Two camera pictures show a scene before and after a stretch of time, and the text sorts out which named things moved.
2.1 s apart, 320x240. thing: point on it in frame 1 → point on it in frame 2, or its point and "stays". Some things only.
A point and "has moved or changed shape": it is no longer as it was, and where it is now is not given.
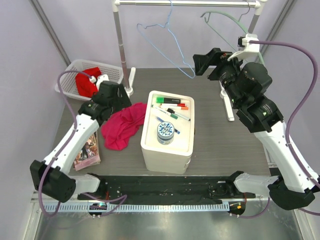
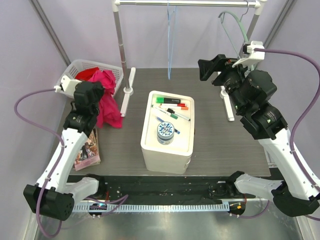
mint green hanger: (238, 21) → (221, 15)
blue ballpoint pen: (161, 120) stays
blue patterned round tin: (165, 131) stays
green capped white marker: (164, 111) stays
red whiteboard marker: (182, 105) stays
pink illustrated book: (89, 155) stays
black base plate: (177, 188) stays
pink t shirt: (121, 123) has moved or changed shape
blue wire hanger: (167, 25) → (171, 21)
